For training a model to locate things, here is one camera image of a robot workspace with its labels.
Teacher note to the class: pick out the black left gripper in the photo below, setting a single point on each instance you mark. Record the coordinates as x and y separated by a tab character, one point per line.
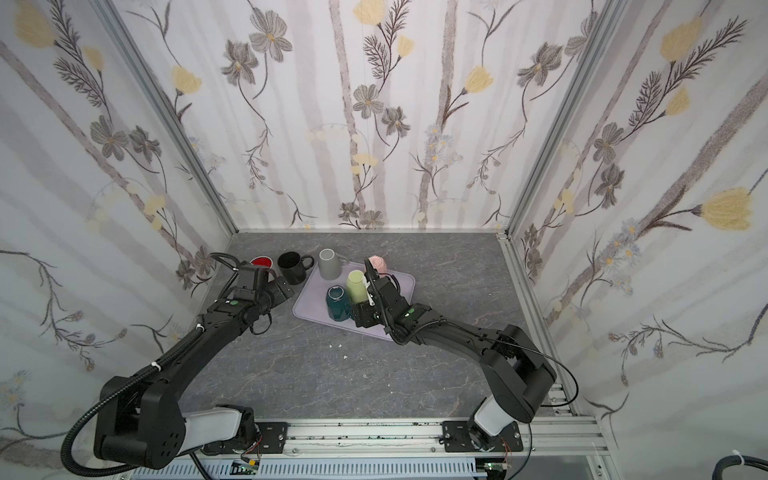
276	287

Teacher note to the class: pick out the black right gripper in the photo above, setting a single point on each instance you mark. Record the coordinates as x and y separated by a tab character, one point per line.
374	297

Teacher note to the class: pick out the black ceramic mug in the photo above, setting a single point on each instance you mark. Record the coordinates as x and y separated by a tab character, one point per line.
294	266

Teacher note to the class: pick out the cream mug red inside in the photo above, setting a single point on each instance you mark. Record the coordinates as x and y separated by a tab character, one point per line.
265	262

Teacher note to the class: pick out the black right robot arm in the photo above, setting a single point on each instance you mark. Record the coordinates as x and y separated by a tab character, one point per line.
518	374

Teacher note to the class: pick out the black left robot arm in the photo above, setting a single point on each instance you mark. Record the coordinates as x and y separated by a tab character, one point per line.
142	424

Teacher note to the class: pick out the pink ceramic mug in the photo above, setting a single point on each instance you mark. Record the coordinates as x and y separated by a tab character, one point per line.
378	264

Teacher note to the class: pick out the light green ceramic mug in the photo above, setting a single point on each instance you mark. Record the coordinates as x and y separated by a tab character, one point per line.
356	287

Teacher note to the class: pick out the grey ceramic mug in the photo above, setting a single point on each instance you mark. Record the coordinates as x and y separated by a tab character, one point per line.
331	264

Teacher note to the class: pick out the dark green ceramic mug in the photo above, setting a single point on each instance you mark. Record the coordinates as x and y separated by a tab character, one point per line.
338	303

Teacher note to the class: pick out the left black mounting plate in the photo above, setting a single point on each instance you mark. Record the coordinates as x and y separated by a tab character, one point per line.
272	437

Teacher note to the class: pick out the black mounting plate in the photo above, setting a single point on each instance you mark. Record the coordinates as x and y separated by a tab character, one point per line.
272	437
465	437

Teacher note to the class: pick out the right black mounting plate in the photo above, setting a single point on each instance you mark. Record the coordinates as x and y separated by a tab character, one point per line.
465	437

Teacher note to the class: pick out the white slotted cable duct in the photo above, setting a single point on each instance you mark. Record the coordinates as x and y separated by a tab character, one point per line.
354	468

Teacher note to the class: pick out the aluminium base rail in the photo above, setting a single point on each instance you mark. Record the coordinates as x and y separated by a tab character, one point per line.
420	438

